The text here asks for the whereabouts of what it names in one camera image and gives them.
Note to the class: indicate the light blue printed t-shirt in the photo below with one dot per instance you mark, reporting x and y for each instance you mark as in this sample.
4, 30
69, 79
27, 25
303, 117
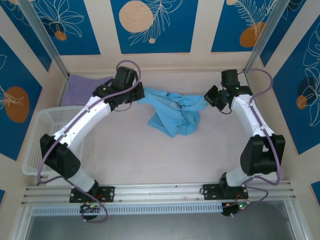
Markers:
172, 117

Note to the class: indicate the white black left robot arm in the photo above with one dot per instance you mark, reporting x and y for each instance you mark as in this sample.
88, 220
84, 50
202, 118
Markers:
82, 120

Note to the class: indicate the folded purple t-shirt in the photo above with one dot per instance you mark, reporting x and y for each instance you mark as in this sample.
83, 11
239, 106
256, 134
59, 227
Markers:
77, 87

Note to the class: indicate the white perforated plastic basket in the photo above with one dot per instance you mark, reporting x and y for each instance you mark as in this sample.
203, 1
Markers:
50, 117

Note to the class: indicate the small green-lit circuit board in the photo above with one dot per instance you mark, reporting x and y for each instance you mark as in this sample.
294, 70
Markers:
91, 207
236, 207

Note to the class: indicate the aluminium frame post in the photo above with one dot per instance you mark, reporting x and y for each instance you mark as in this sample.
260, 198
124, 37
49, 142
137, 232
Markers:
42, 32
265, 32

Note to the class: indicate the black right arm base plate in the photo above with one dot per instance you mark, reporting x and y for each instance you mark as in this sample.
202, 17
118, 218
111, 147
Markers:
210, 191

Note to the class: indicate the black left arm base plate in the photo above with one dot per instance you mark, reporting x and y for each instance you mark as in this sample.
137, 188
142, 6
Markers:
110, 193

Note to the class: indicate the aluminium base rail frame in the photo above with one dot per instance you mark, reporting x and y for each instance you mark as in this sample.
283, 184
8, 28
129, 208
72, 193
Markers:
160, 191

